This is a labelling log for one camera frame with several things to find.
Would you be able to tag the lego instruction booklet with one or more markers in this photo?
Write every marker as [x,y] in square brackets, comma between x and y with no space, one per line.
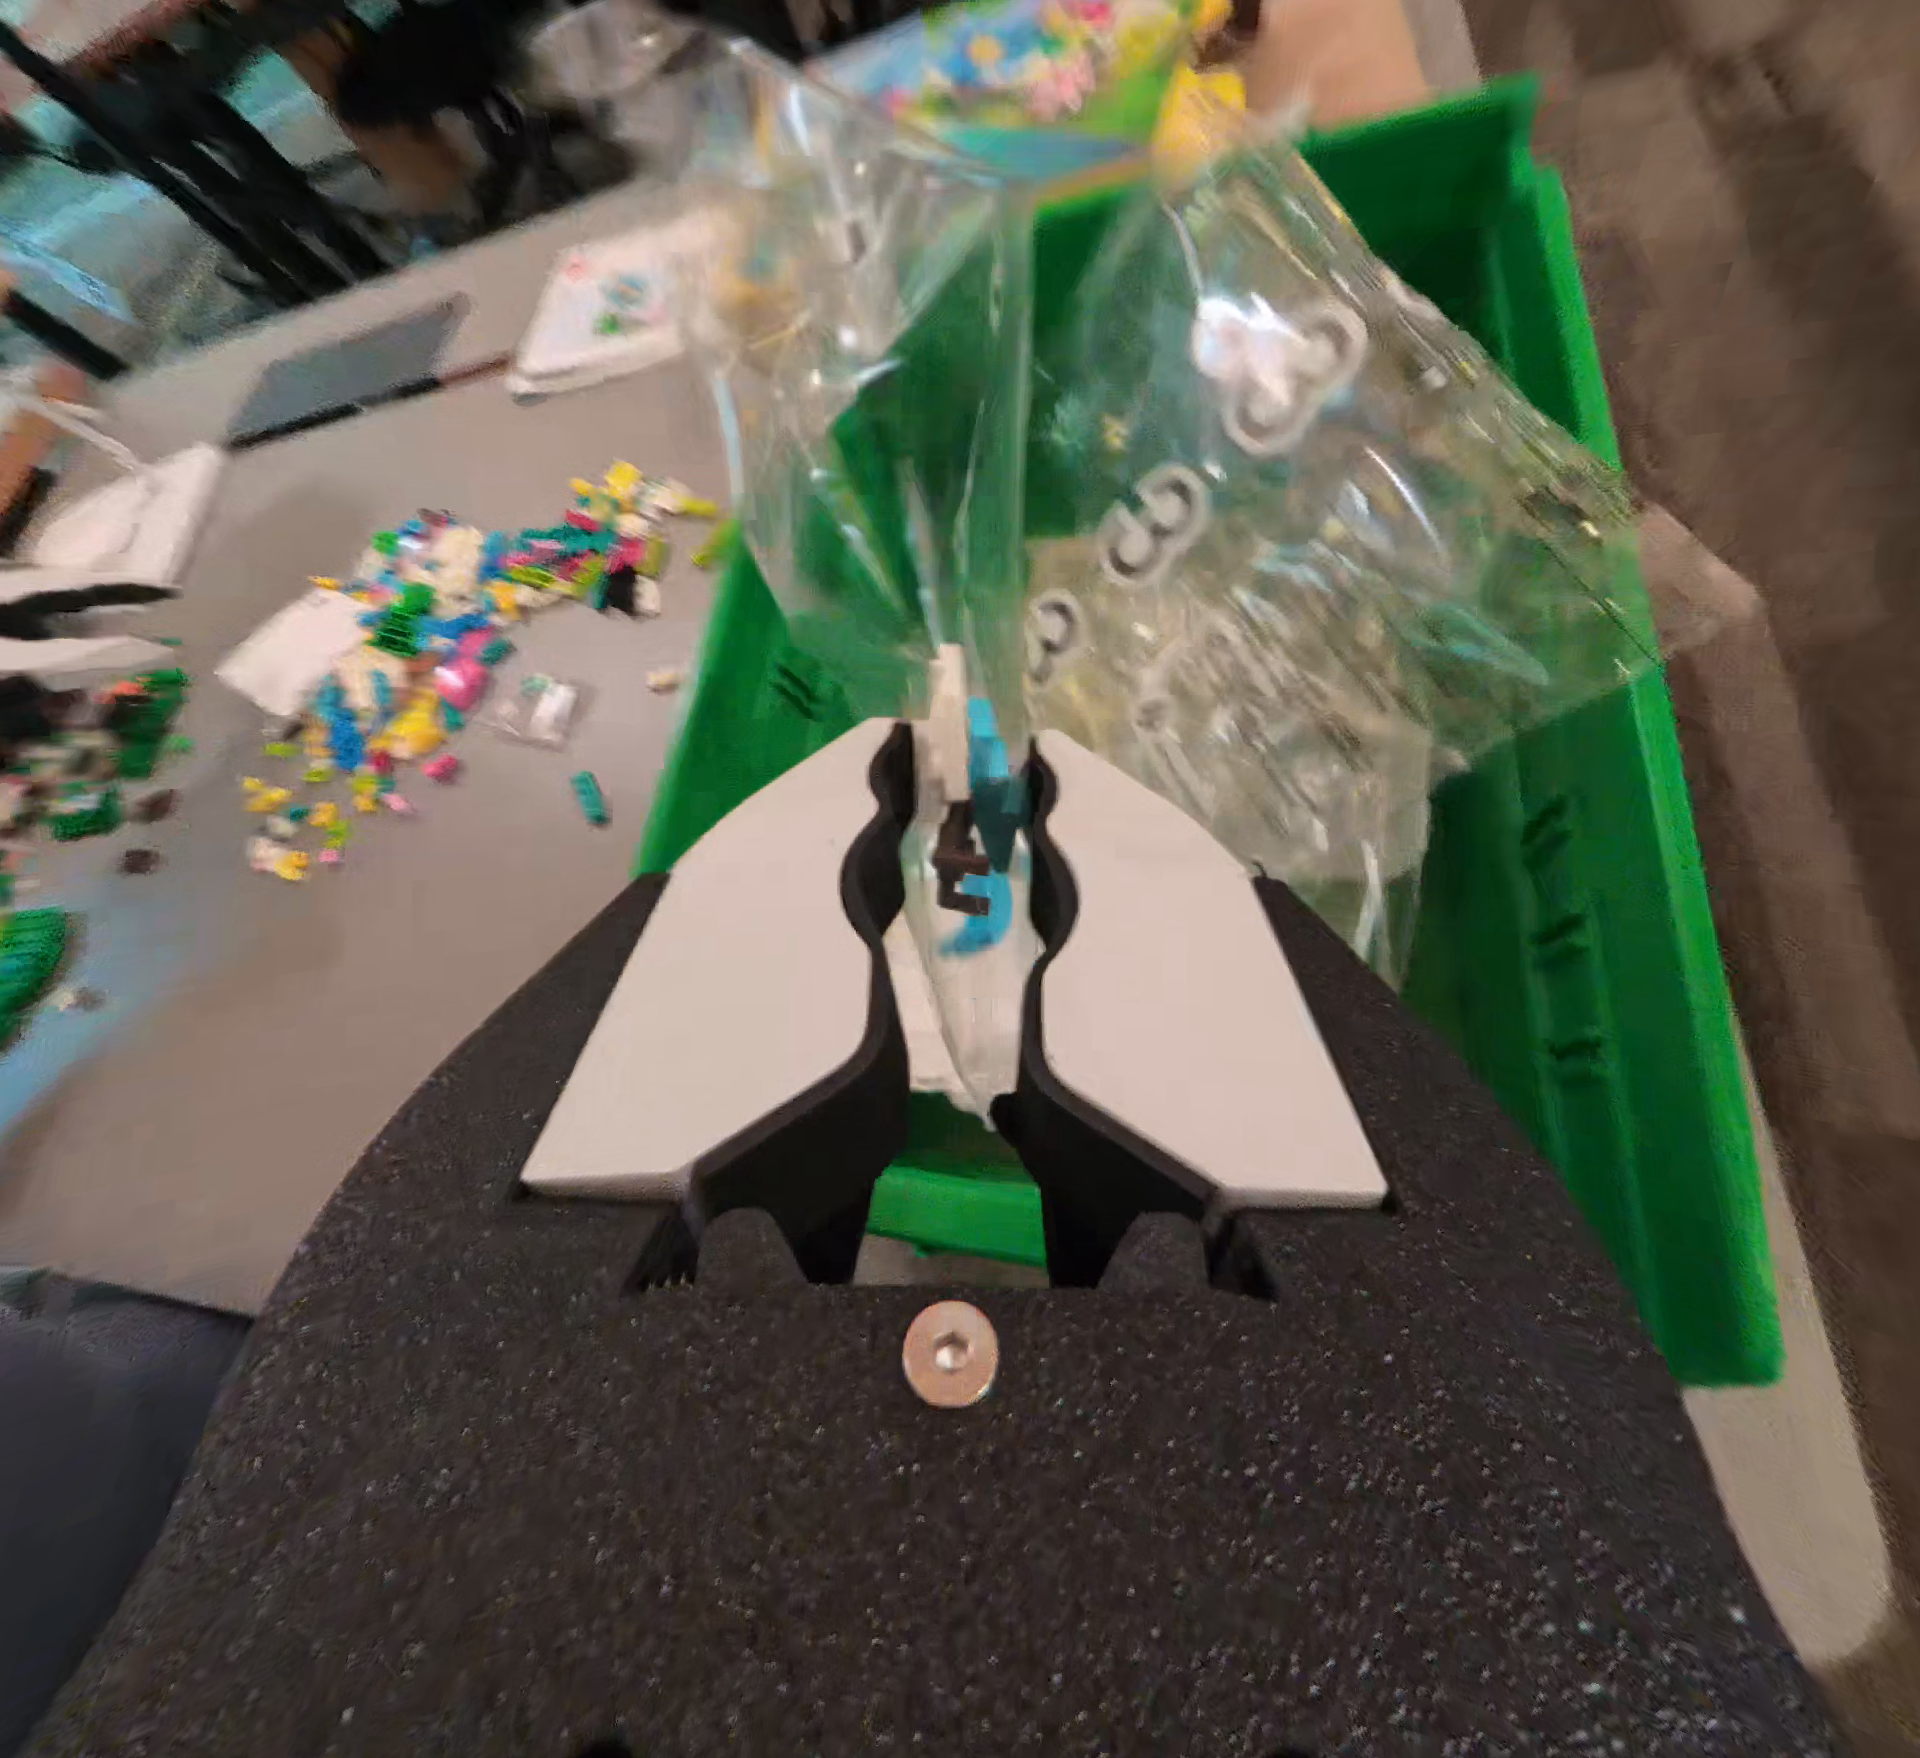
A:
[617,304]

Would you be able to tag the cluster of green lego parts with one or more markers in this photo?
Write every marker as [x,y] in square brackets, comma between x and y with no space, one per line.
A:
[91,768]

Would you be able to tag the clear plastic bag of lego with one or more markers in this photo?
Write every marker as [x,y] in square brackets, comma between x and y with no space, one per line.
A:
[1260,498]

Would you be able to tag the small clear empty bag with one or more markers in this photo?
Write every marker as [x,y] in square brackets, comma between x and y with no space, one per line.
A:
[534,709]

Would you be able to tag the yellow lego box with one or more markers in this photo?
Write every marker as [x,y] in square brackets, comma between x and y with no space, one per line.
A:
[1036,48]

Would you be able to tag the small colourful lego pieces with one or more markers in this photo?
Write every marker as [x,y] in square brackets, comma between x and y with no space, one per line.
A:
[421,649]

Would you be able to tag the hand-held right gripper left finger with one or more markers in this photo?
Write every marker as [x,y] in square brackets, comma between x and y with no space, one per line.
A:
[721,1025]

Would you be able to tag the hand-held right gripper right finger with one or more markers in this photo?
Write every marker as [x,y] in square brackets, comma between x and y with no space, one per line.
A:
[1200,1025]

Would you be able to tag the white book stand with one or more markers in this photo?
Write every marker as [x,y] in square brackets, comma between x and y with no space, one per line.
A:
[121,523]

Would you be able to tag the black flat desk panel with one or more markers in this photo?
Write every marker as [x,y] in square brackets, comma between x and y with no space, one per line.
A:
[346,372]

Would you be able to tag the teal long lego piece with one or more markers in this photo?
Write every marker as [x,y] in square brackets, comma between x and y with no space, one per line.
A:
[592,799]

